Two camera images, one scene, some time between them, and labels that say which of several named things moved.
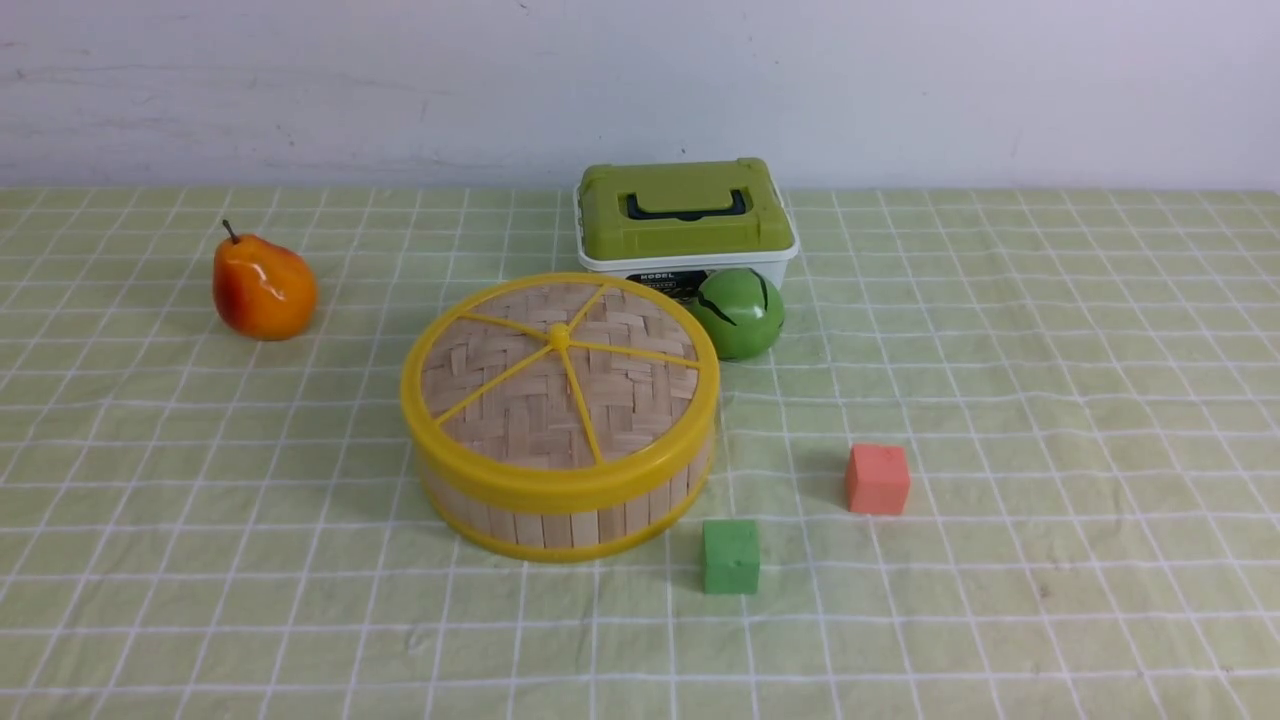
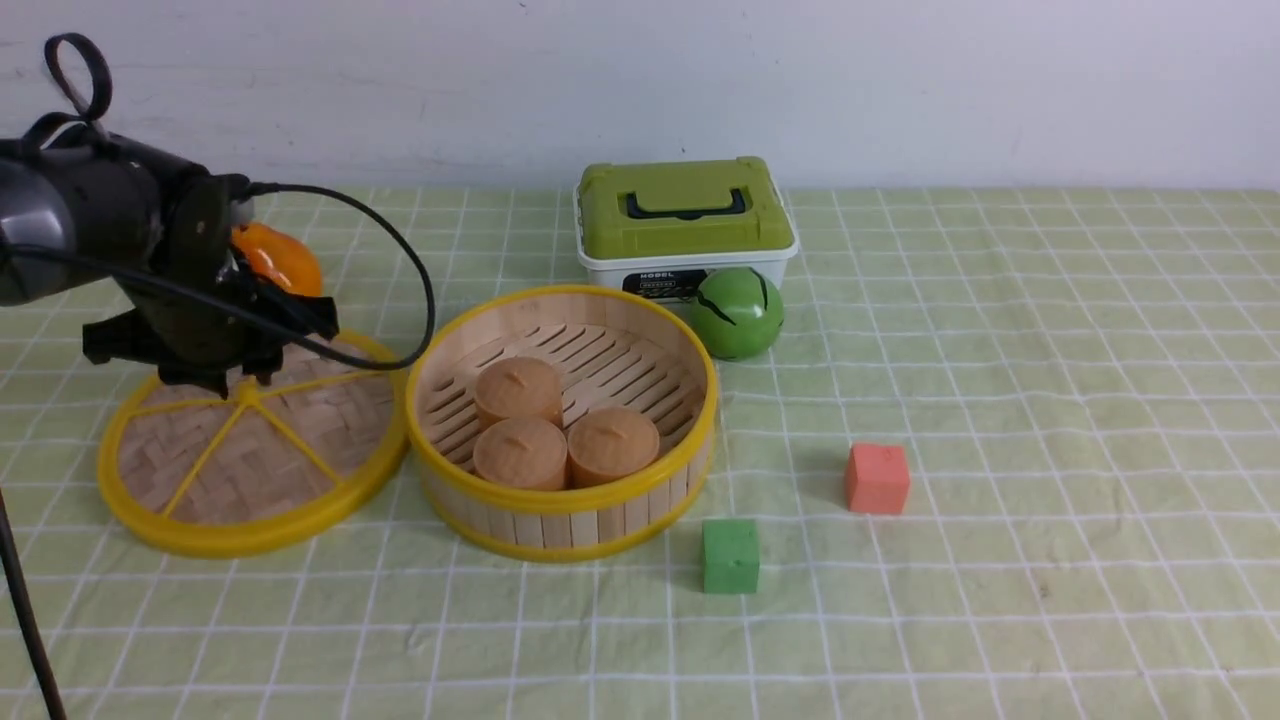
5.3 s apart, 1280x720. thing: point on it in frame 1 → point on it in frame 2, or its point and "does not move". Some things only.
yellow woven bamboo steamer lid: x=563 y=391 → x=187 y=471
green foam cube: x=730 y=556 does not move
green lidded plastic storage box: x=674 y=224 does not move
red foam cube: x=878 y=479 does not move
